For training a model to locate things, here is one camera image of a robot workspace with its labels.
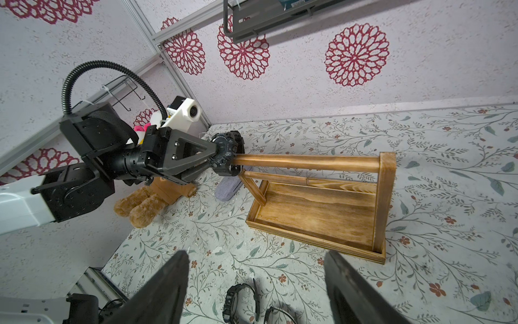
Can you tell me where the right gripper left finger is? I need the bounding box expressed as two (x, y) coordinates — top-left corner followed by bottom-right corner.
(107, 251), (189, 323)

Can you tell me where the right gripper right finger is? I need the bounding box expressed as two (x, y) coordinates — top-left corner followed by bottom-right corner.
(324, 251), (409, 324)

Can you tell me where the wooden watch stand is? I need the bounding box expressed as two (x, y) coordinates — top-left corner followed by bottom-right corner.
(232, 152), (397, 264)

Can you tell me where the white pink plush doll front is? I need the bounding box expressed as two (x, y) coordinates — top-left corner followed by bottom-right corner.
(126, 109), (162, 144)

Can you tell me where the grey wall shelf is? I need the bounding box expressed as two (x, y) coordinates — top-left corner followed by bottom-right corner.
(222, 0), (344, 44)

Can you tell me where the grey glasses case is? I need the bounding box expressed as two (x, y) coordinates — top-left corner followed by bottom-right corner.
(214, 175), (243, 202)

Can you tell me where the black wire basket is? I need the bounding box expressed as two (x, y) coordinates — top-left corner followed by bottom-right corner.
(71, 75), (146, 112)

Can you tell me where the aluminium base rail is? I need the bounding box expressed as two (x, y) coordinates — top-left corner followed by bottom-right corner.
(67, 267), (128, 309)

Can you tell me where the brown teddy bear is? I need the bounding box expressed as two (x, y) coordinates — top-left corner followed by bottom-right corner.
(113, 178), (197, 228)

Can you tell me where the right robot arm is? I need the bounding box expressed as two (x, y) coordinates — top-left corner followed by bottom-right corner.
(1, 251), (408, 323)

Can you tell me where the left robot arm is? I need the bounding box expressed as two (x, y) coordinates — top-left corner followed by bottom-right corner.
(1, 102), (217, 234)

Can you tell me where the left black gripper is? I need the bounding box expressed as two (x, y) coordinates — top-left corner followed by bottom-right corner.
(139, 126), (217, 184)

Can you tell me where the black watch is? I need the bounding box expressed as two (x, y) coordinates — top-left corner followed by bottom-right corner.
(222, 279), (260, 323)
(263, 306), (298, 324)
(210, 130), (245, 176)

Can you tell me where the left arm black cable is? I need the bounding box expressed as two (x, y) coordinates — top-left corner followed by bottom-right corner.
(61, 60), (169, 120)

